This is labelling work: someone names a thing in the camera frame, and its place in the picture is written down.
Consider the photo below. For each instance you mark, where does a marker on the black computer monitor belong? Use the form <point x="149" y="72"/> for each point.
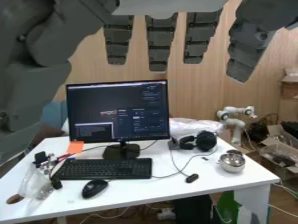
<point x="117" y="111"/>

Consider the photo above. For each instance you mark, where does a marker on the black headphones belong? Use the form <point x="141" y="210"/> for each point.
<point x="201" y="140"/>

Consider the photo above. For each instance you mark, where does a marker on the white desk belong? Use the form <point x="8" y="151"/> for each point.
<point x="146" y="190"/>

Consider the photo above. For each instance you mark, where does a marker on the small white jointed device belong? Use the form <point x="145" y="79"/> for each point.
<point x="234" y="121"/>

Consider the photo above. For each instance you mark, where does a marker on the clear plastic container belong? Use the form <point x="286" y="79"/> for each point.
<point x="281" y="151"/>

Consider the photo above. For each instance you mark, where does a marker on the metal bowl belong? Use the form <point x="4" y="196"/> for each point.
<point x="231" y="161"/>

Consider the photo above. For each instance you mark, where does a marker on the small black dongle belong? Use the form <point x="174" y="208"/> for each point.
<point x="191" y="178"/>

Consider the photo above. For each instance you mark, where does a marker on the clear plastic bag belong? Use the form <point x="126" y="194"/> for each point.
<point x="37" y="181"/>

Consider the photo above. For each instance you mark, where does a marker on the black keyboard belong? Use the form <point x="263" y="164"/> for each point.
<point x="104" y="168"/>

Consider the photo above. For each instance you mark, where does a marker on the black computer mouse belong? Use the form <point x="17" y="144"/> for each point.
<point x="93" y="188"/>

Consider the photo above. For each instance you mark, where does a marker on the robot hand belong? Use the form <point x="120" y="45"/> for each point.
<point x="30" y="66"/>

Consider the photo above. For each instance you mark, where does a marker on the orange sticky note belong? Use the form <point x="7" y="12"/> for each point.
<point x="74" y="147"/>

